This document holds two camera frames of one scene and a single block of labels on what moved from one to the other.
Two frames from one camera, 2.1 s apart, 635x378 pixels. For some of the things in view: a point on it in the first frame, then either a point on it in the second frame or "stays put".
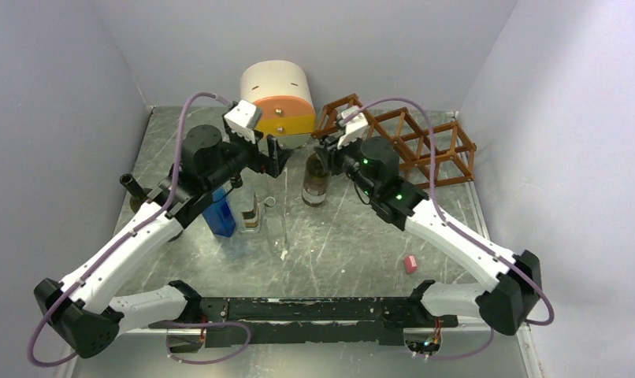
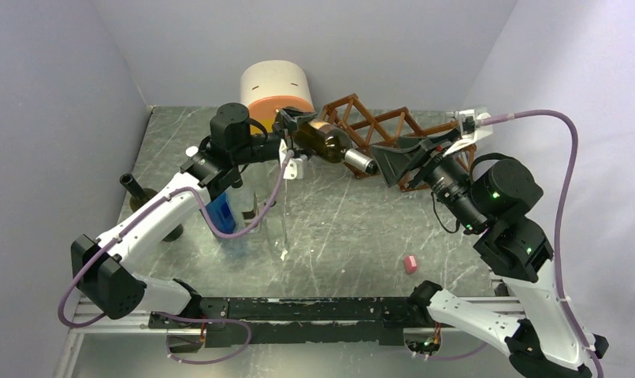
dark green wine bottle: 139,196 stays put
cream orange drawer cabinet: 282,90 stays put
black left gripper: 271,164 to 291,120
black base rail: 314,321 stays put
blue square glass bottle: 219,215 stays put
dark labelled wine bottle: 315,182 to 332,143
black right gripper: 330,153 to 411,151
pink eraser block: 410,264 stays put
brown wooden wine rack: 429,153 stays put
